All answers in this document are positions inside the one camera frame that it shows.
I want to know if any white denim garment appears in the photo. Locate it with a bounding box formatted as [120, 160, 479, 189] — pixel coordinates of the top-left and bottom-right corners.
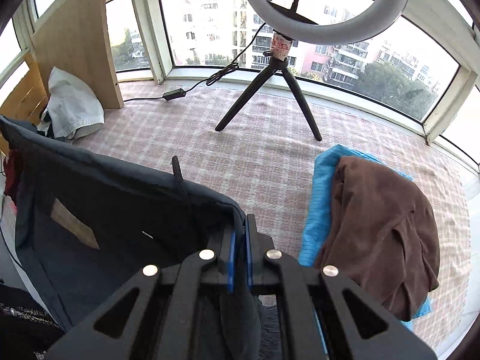
[37, 67, 105, 141]

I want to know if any pine plank board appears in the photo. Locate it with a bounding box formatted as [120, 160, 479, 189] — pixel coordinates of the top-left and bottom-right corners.
[0, 61, 50, 156]

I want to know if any pink plaid table cloth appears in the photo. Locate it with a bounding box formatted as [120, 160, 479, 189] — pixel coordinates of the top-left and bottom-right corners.
[78, 83, 474, 359]

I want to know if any dark red garment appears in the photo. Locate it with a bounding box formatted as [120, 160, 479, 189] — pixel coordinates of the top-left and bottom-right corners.
[3, 150, 23, 203]

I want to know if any blue folded garment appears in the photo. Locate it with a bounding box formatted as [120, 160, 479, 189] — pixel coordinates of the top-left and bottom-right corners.
[298, 144, 432, 332]

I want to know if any brown folded garment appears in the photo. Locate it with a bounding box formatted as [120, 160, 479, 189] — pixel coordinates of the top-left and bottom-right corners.
[314, 155, 441, 323]

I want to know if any large light wood board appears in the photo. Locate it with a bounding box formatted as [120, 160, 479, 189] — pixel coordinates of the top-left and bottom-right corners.
[32, 0, 124, 109]

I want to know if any white ring light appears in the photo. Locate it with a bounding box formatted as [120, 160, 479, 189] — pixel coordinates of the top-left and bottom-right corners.
[248, 0, 408, 46]

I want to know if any black tweed-trim sweater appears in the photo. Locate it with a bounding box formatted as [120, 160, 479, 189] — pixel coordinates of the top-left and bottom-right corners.
[0, 283, 65, 359]

